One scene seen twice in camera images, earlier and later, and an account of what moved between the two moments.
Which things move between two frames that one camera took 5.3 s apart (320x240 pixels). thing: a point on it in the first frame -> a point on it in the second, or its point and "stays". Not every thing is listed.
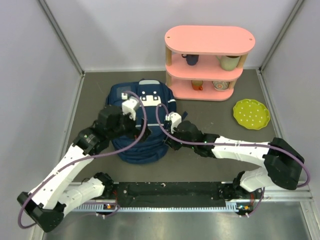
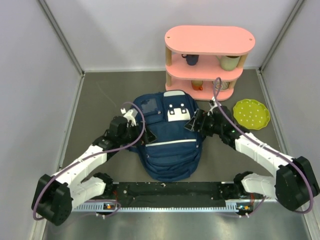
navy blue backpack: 157,102 -> 175,154
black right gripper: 173,144 -> 201,116
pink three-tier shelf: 203,63 stays
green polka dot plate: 251,114 stays
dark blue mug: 191,59 stays
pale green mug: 229,63 stays
